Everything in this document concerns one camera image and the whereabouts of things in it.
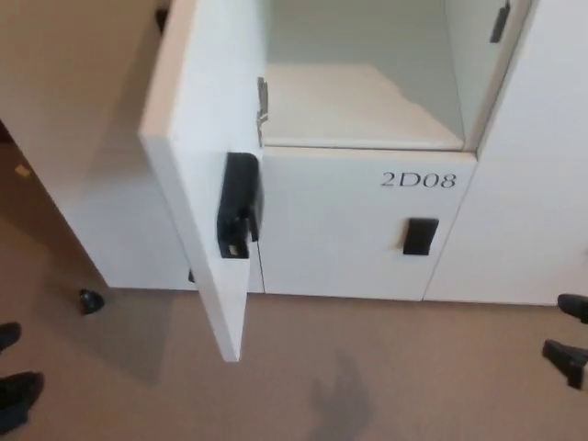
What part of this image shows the black handle of 2D08 door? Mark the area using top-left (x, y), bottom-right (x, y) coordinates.
top-left (402, 217), bottom-right (440, 256)

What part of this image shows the large black door lock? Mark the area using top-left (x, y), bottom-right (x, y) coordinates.
top-left (216, 151), bottom-right (266, 260)

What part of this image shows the black strike plate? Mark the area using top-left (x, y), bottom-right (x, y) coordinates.
top-left (489, 1), bottom-right (512, 44)

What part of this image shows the white door marked 2D08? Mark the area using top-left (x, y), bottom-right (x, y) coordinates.
top-left (258, 145), bottom-right (480, 303)

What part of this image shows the silver door hinge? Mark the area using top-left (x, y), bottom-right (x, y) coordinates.
top-left (254, 76), bottom-right (270, 148)

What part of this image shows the black floor door stopper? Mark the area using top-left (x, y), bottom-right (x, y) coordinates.
top-left (79, 288), bottom-right (107, 316)

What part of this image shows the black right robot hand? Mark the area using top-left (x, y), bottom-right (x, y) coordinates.
top-left (541, 293), bottom-right (588, 391)

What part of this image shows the white cabinet door with lock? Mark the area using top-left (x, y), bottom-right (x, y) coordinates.
top-left (137, 0), bottom-right (267, 364)

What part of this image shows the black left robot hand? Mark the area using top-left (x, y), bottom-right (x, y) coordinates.
top-left (0, 321), bottom-right (46, 441)

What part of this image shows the white locker cabinet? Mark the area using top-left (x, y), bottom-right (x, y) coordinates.
top-left (0, 0), bottom-right (588, 308)

